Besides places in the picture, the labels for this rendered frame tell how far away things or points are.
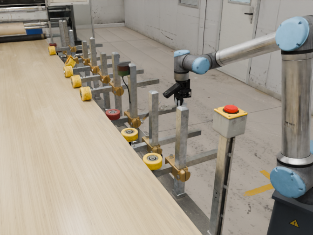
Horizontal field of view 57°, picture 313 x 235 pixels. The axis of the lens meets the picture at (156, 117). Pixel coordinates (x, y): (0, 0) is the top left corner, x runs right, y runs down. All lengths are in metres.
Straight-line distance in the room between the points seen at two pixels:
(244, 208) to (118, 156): 1.38
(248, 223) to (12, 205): 1.64
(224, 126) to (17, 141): 0.96
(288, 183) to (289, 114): 0.29
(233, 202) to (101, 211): 1.56
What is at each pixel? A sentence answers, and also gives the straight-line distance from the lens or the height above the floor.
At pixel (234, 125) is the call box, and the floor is 1.19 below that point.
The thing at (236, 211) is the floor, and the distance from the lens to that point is 2.33.
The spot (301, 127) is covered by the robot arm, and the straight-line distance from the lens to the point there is 1.28.
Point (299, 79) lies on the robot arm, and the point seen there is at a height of 1.22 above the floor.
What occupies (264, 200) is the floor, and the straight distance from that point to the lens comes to 2.49.
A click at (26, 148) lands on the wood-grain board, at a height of 0.90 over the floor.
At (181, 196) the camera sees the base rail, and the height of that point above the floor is 0.71.
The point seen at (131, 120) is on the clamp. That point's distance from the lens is 1.58.
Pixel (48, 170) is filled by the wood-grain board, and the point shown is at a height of 0.90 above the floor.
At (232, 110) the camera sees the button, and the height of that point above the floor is 1.23.
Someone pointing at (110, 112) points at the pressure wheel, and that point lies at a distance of 1.60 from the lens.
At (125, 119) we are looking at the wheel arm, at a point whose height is 0.85.
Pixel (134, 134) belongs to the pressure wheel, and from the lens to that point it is 1.36.
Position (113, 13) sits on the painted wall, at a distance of 10.48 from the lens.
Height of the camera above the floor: 1.57
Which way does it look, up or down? 26 degrees down
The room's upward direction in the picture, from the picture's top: straight up
